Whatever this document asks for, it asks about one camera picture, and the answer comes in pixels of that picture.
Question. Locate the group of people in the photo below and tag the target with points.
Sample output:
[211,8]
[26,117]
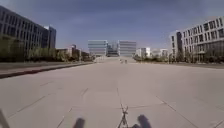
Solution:
[123,61]

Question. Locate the pale glass twin building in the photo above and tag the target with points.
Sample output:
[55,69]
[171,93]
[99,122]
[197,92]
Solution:
[111,48]

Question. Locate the grey paved plaza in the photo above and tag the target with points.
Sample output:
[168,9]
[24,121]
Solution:
[110,83]

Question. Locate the low brown building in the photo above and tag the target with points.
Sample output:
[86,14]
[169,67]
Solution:
[73,52]

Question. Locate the distant white buildings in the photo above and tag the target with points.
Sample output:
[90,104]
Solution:
[151,52]

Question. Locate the robot's own part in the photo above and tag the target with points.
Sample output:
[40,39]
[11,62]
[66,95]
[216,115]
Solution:
[124,118]

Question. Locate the row of trees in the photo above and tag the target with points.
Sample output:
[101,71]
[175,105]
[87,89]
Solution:
[40,54]

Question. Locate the white multi-storey building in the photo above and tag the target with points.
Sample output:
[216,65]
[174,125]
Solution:
[200,40]

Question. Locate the large dark glass building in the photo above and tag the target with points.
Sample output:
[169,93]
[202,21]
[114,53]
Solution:
[23,31]

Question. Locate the low dark kerb wall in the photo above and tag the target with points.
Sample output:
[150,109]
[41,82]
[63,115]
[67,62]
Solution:
[36,69]

